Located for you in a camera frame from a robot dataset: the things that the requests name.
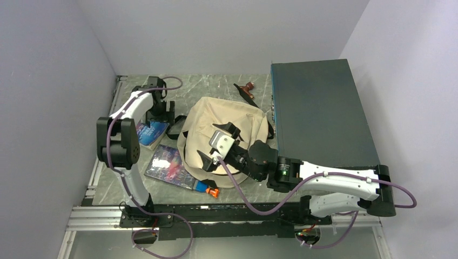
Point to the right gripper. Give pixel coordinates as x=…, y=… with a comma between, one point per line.
x=208, y=163

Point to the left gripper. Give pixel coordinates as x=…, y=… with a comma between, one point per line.
x=166, y=116

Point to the blue Jane Eyre book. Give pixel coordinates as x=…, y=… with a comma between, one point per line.
x=150, y=136

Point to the beige canvas backpack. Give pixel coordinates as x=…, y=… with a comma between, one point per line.
x=198, y=128

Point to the dark glossy paperback book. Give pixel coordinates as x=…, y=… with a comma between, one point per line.
x=166, y=166

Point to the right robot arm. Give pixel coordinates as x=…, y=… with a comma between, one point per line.
x=349, y=189

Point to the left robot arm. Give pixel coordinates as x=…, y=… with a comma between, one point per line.
x=118, y=144

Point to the blue eraser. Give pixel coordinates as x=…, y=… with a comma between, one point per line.
x=200, y=187

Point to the orange pencil sharpener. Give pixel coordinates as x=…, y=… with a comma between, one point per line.
x=214, y=192

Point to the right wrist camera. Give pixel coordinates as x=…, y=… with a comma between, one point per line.
x=221, y=142

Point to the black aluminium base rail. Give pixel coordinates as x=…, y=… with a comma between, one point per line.
x=210, y=220

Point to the dark network switch box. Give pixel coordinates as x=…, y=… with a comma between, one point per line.
x=319, y=116

